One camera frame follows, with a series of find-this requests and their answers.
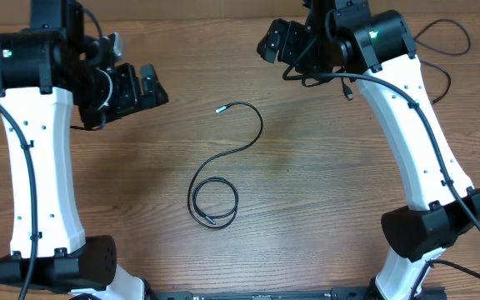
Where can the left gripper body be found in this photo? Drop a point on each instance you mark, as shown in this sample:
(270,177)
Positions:
(126,98)

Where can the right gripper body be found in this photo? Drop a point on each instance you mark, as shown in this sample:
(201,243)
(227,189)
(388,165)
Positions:
(282,42)

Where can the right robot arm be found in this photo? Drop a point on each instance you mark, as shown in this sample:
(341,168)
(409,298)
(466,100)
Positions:
(343,39)

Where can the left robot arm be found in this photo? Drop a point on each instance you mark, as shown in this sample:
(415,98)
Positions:
(48,72)

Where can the cardboard wall panel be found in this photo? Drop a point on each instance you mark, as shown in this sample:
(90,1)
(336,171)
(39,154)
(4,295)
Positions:
(18,11)

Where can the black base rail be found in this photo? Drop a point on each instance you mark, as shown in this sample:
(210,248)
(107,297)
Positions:
(261,296)

